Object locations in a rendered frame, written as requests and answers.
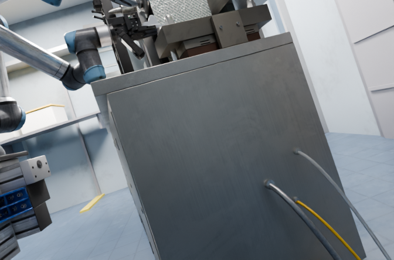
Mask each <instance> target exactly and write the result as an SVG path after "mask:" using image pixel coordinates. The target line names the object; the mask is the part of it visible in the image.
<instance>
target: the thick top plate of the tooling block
mask: <svg viewBox="0 0 394 260"><path fill-rule="evenodd" d="M235 11H238V12H239V15H240V18H241V21H242V24H243V27H245V26H250V25H255V24H257V25H258V28H259V29H260V28H262V27H263V26H264V25H265V24H267V23H268V22H270V21H271V20H272V17H271V14H270V11H269V7H268V5H267V4H263V5H257V6H253V7H249V8H244V9H239V10H235ZM230 12H234V11H230ZM225 13H229V12H225ZM220 14H223V13H220ZM220 14H216V15H220ZM212 16H215V15H211V16H206V17H202V18H197V19H192V20H186V21H183V22H178V23H173V24H169V25H164V26H162V27H161V29H160V31H159V34H158V36H157V39H156V41H155V43H154V44H155V47H156V50H157V53H158V56H159V58H160V59H161V58H164V57H169V56H171V53H170V50H172V49H176V51H177V50H178V48H179V47H180V45H181V44H182V42H183V41H186V40H191V39H196V38H199V37H204V36H208V35H212V34H215V33H214V30H213V27H212V24H211V21H210V18H211V17H212Z"/></svg>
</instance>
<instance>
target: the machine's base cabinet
mask: <svg viewBox="0 0 394 260"><path fill-rule="evenodd" d="M106 96H107V105H108V115H109V120H110V130H111V135H112V138H113V141H114V146H115V147H116V150H117V153H118V157H119V159H120V162H121V165H122V168H123V172H124V175H125V178H126V181H127V185H128V187H129V190H130V193H131V195H132V198H133V200H134V204H135V206H136V209H137V211H138V214H139V217H140V220H141V223H142V225H143V227H144V230H145V233H146V235H147V238H148V241H149V243H150V246H151V249H152V253H153V254H154V256H155V259H156V260H334V259H333V257H332V256H331V255H330V253H329V252H328V251H327V250H326V249H325V247H324V246H323V244H322V243H321V242H320V241H319V239H318V238H317V237H316V236H315V235H314V233H313V232H312V231H311V230H310V229H309V227H308V226H307V225H306V223H305V222H304V221H303V220H302V219H301V218H300V216H299V215H298V214H297V213H296V212H295V211H294V210H293V209H292V208H291V207H290V206H289V205H288V204H287V203H286V202H285V201H284V200H283V199H282V198H281V197H280V196H279V195H278V194H277V193H276V192H274V191H273V190H269V189H267V188H265V186H264V183H265V181H266V180H268V179H269V180H273V181H274V183H275V185H276V186H277V187H278V188H280V189H281V190H282V191H283V192H285V194H286V195H288V196H289V197H290V198H291V199H293V197H299V198H300V201H301V202H302V203H304V204H305V205H306V206H308V207H309V208H310V209H312V210H313V211H314V212H315V213H317V214H318V215H319V216H320V217H321V218H322V219H323V220H324V221H325V222H327V223H328V224H329V225H330V226H331V227H332V228H333V229H334V230H335V231H336V232H337V234H338V235H339V236H340V237H341V238H342V239H343V240H344V241H345V242H346V243H347V244H348V245H349V246H350V247H351V248H352V250H353V251H354V252H355V253H356V254H357V256H359V257H360V259H361V260H363V259H364V258H366V253H365V250H364V247H363V245H362V242H361V239H360V236H359V233H358V230H357V227H356V224H355V221H354V218H353V215H352V213H351V209H350V207H349V205H347V203H346V202H345V200H344V199H343V198H342V197H341V195H340V194H339V193H338V192H337V190H336V189H335V187H334V186H333V185H332V184H331V183H330V182H329V180H328V179H327V178H326V177H325V176H324V175H323V174H322V173H321V172H320V171H319V170H318V169H317V168H316V167H315V166H314V165H313V164H312V163H311V162H310V161H308V160H307V159H306V158H305V157H303V156H301V155H295V154H294V153H293V149H294V148H300V149H301V151H302V152H303V153H305V154H306V155H308V156H309V157H310V158H311V159H313V160H314V161H315V162H316V163H318V164H319V165H320V166H321V167H322V168H323V169H324V170H325V171H326V173H327V174H328V175H329V176H330V177H331V178H332V180H333V181H334V182H335V183H336V184H337V185H338V187H339V188H340V189H341V190H342V192H343V193H344V194H345V192H344V188H343V186H342V183H341V180H340V178H339V174H338V171H337V168H336V165H335V162H334V159H333V157H332V154H331V151H330V147H329V145H328V142H327V139H326V136H325V133H324V130H323V127H322V125H321V121H320V118H319V116H318V112H317V109H316V107H315V104H314V100H313V97H312V95H311V92H310V89H309V86H308V83H307V80H306V77H305V74H304V71H303V68H302V66H301V63H300V59H299V57H298V54H297V51H296V47H295V45H294V43H289V44H287V45H282V46H279V47H275V48H272V49H268V50H264V51H261V52H257V53H253V54H249V55H247V56H242V57H238V58H236V59H231V60H228V61H224V62H221V63H217V64H213V65H210V66H206V67H203V68H199V69H196V70H192V71H187V72H185V73H181V74H177V75H174V76H170V77H166V78H162V79H159V80H155V81H152V82H149V83H145V84H141V85H137V86H134V87H130V88H126V89H123V90H119V91H115V92H113V93H108V94H107V95H106ZM297 205H298V206H299V208H301V209H302V211H303V212H304V213H305V214H306V215H307V217H308V218H309V219H310V220H311V221H312V222H313V224H314V225H315V226H316V227H317V228H318V230H319V231H320V232H321V234H322V235H323V236H324V237H325V239H326V240H327V241H328V242H329V243H330V245H331V246H332V247H333V249H334V250H335V251H336V253H337V254H338V255H339V257H340V258H341V259H342V260H357V259H356V258H355V257H354V256H353V255H352V254H351V252H350V251H349V250H348V249H347V248H346V246H345V245H344V244H343V243H342V242H341V241H340V240H339V239H338V238H337V237H336V236H335V235H334V234H333V233H332V232H331V231H330V230H329V229H328V228H327V227H326V226H325V225H324V224H323V223H322V222H321V221H320V220H319V219H318V218H317V217H316V216H314V215H313V214H312V213H311V212H309V211H308V210H307V209H306V208H304V207H303V206H301V205H300V204H297Z"/></svg>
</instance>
